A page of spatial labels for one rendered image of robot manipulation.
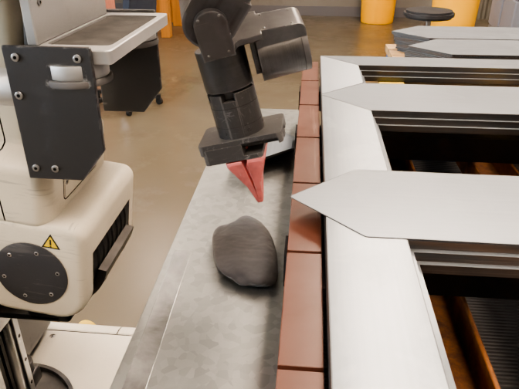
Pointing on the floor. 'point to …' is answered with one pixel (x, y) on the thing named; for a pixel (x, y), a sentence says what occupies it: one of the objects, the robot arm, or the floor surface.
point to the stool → (429, 14)
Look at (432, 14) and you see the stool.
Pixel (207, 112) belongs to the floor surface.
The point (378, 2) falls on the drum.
